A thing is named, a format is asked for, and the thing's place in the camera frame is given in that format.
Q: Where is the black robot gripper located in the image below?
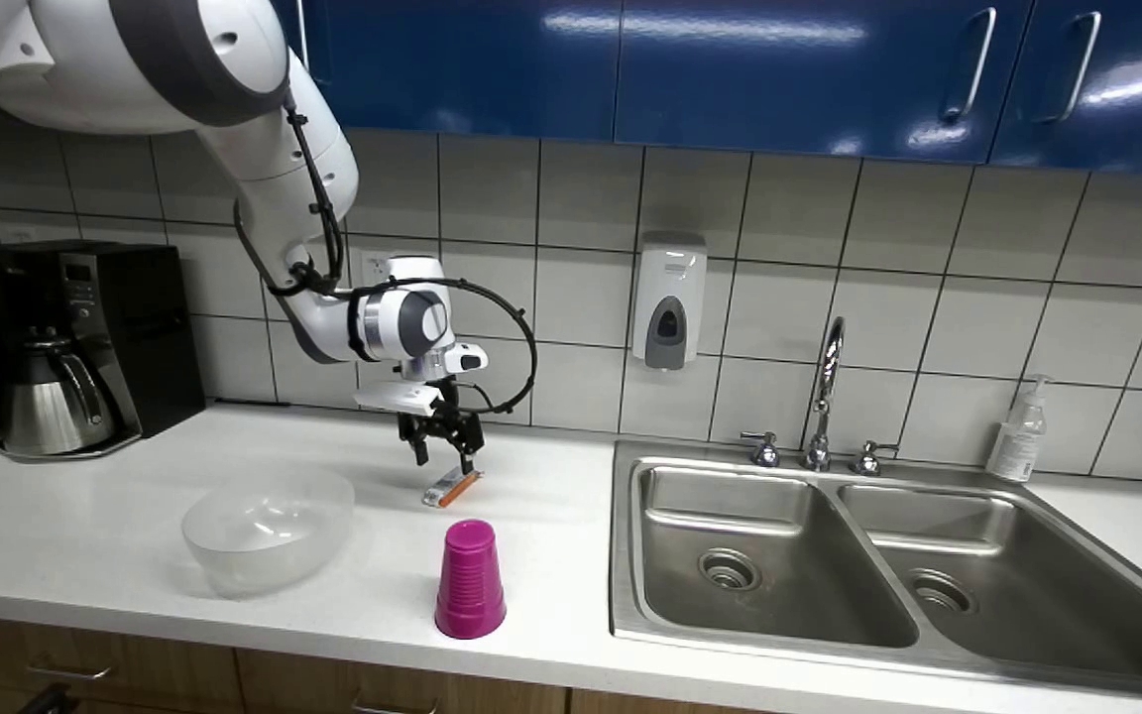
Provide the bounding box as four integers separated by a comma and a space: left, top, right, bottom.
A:
392, 382, 491, 479

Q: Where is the orange and white candy bar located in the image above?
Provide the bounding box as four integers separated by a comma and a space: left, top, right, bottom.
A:
421, 466, 487, 516

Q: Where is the clear plastic bowl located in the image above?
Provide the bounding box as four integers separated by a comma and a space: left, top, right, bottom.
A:
179, 466, 359, 604

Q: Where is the magenta plastic cup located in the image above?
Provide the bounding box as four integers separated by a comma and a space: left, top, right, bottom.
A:
432, 516, 510, 644

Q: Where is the black coffee maker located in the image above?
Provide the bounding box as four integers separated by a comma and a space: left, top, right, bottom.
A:
0, 238, 209, 466

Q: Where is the wooden base cabinet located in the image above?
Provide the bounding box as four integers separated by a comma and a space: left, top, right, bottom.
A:
0, 612, 765, 714

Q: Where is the blue cabinet door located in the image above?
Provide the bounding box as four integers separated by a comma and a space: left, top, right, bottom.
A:
614, 0, 1021, 172
268, 0, 628, 148
992, 0, 1142, 184

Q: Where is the stainless steel coffee carafe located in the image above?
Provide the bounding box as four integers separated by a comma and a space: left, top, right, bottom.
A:
0, 329, 124, 466

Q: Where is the chrome faucet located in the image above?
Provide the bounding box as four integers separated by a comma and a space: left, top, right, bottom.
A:
798, 314, 854, 475

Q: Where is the stainless steel double sink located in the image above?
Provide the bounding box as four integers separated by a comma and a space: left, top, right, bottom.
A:
608, 441, 1142, 705

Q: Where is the clear pump bottle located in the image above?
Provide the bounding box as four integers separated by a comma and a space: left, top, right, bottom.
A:
983, 376, 1052, 488

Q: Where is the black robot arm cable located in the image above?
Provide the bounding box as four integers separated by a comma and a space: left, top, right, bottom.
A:
227, 101, 543, 423

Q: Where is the white wall soap dispenser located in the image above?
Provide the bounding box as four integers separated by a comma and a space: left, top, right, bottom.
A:
628, 234, 715, 376

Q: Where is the chrome faucet handle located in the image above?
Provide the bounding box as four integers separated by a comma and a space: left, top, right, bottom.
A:
736, 429, 790, 472
850, 437, 902, 479

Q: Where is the metal drawer handle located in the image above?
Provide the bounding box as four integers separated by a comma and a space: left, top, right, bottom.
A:
18, 657, 119, 692

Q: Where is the silver cabinet door handle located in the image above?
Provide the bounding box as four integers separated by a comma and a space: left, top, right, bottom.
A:
1048, 9, 1111, 130
942, 3, 1003, 130
288, 0, 322, 66

